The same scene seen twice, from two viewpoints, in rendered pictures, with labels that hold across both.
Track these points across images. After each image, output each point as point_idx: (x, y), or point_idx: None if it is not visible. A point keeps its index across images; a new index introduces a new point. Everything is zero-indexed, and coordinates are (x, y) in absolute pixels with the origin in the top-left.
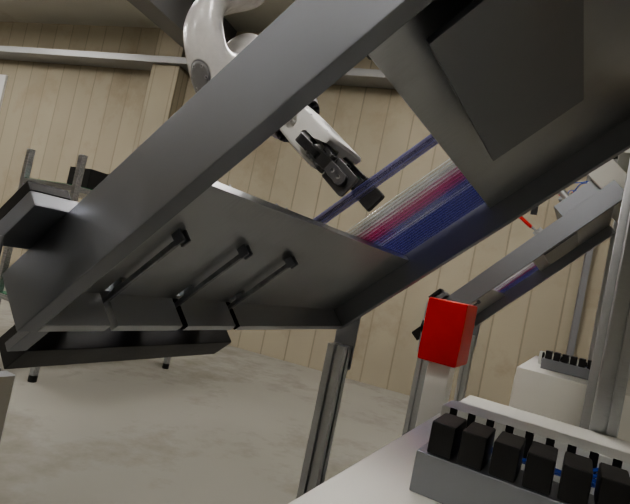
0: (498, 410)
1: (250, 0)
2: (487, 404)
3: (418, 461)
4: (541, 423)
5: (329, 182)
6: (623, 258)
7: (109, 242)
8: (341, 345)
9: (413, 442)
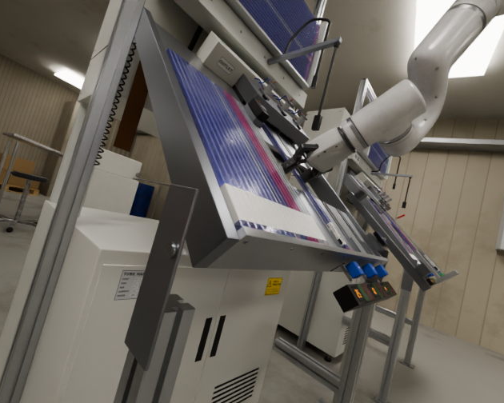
0: (126, 243)
1: (411, 77)
2: (119, 245)
3: None
4: (116, 236)
5: (310, 179)
6: (110, 113)
7: None
8: (171, 300)
9: None
